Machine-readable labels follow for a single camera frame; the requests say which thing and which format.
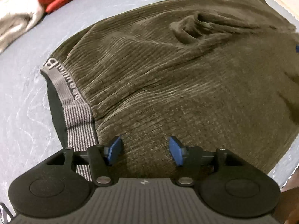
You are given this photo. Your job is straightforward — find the olive corduroy pants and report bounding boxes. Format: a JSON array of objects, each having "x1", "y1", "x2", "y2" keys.
[{"x1": 41, "y1": 0, "x2": 298, "y2": 178}]

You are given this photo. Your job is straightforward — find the cream folded blanket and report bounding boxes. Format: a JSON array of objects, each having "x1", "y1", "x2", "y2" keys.
[{"x1": 1, "y1": 0, "x2": 45, "y2": 52}]

